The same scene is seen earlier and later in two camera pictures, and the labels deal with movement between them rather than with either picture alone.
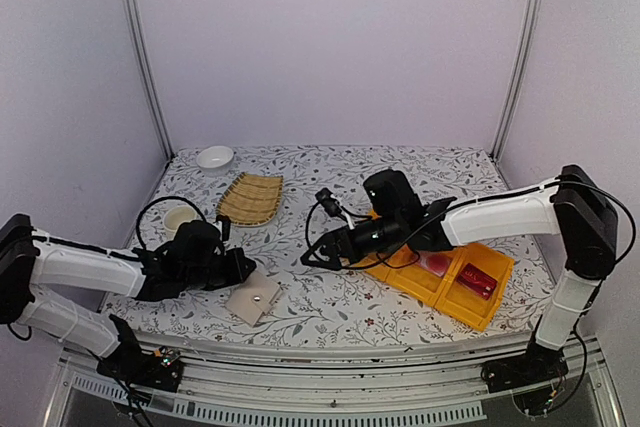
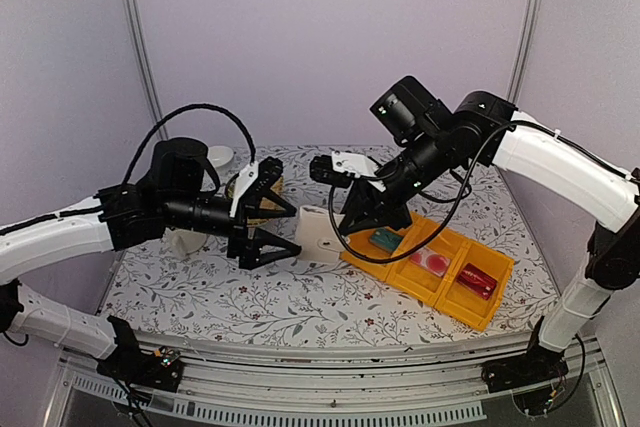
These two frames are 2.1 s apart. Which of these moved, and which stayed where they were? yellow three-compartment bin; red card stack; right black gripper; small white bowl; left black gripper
Moved: left black gripper; right black gripper
Stayed: yellow three-compartment bin; small white bowl; red card stack
